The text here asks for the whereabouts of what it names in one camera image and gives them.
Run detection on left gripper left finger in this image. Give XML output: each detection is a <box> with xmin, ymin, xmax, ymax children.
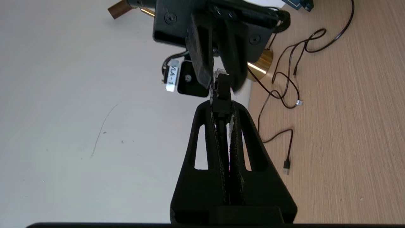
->
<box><xmin>170</xmin><ymin>101</ymin><xmax>229</xmax><ymax>224</ymax></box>

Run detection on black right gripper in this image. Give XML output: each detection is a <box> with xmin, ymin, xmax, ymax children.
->
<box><xmin>153</xmin><ymin>0</ymin><xmax>283</xmax><ymax>93</ymax></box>

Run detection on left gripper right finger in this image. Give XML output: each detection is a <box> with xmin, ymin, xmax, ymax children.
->
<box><xmin>228</xmin><ymin>101</ymin><xmax>298</xmax><ymax>224</ymax></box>

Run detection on black ethernet cable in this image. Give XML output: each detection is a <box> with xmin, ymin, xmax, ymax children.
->
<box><xmin>210</xmin><ymin>73</ymin><xmax>234</xmax><ymax>173</ymax></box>

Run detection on dark monitor with stand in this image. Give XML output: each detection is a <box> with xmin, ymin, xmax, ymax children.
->
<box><xmin>281</xmin><ymin>0</ymin><xmax>314</xmax><ymax>12</ymax></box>

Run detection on black USB cable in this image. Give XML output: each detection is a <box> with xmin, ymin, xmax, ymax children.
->
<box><xmin>257</xmin><ymin>92</ymin><xmax>295</xmax><ymax>175</ymax></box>

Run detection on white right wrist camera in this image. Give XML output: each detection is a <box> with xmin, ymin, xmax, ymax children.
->
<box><xmin>161</xmin><ymin>60</ymin><xmax>211</xmax><ymax>98</ymax></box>

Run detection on black silver-tipped cable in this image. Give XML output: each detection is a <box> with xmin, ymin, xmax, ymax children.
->
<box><xmin>271</xmin><ymin>32</ymin><xmax>304</xmax><ymax>110</ymax></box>

